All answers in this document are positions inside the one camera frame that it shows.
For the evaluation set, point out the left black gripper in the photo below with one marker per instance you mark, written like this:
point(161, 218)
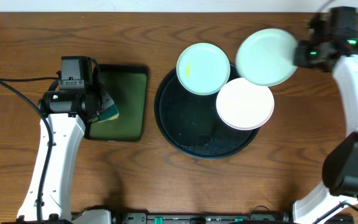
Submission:
point(103, 101)

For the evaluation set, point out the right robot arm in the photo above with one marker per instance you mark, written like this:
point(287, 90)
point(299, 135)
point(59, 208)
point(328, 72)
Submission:
point(339, 186)

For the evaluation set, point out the green yellow sponge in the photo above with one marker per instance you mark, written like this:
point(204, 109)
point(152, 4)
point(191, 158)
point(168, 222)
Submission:
point(108, 114)

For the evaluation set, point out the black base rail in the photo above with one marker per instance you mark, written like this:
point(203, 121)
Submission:
point(255, 217)

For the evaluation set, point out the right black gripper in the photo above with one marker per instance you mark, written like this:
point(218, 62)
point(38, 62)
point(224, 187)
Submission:
point(301, 54)

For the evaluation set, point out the black rectangular tray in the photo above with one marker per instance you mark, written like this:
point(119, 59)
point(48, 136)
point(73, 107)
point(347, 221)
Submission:
point(126, 84)

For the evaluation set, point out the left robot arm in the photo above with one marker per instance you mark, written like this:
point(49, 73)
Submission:
point(49, 194)

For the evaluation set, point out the round black tray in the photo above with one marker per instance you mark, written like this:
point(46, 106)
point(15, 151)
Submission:
point(191, 123)

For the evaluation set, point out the mint green plate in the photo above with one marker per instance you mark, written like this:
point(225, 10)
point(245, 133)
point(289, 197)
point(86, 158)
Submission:
point(203, 69)
point(266, 57)

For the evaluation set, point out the pink white plate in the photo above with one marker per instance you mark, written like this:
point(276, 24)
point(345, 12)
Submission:
point(243, 105)

